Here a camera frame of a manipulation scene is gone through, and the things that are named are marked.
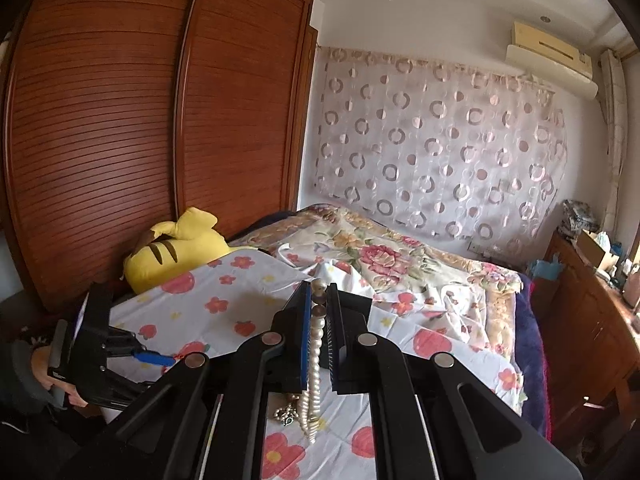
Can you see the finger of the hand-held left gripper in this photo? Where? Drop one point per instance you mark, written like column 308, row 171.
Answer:
column 152, row 358

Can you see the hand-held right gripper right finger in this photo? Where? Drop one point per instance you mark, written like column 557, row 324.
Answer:
column 333, row 355

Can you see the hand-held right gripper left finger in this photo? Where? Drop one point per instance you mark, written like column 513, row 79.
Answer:
column 303, row 340

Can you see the person's left hand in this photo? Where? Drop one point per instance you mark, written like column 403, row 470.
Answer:
column 42, row 367

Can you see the gold pendant with dark stone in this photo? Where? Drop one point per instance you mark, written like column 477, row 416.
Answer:
column 286, row 414

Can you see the strawberry print bed sheet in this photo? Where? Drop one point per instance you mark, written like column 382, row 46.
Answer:
column 225, row 285

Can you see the yellow plush toy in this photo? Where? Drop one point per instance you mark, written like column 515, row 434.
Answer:
column 165, row 255

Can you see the floral quilt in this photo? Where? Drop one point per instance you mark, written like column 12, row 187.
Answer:
column 380, row 255

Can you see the dark blue blanket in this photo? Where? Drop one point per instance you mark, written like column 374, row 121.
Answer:
column 537, row 350

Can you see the brown wooden slatted wardrobe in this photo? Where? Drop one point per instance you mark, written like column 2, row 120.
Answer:
column 100, row 135

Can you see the sheer curtain with circles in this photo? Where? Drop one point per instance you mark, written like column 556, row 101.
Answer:
column 430, row 145

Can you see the blue tissue pack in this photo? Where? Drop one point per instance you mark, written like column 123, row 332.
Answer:
column 547, row 267

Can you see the brown wooden dresser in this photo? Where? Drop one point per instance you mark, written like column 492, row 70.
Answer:
column 585, row 325

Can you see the patterned fabric bag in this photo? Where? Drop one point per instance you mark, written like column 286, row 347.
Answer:
column 577, row 217

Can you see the open cardboard box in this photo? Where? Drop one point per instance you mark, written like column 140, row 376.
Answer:
column 595, row 250

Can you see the white pipe cover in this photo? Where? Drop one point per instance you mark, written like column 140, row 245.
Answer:
column 614, row 135

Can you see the cream wall air conditioner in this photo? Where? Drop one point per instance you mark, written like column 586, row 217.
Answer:
column 550, row 62

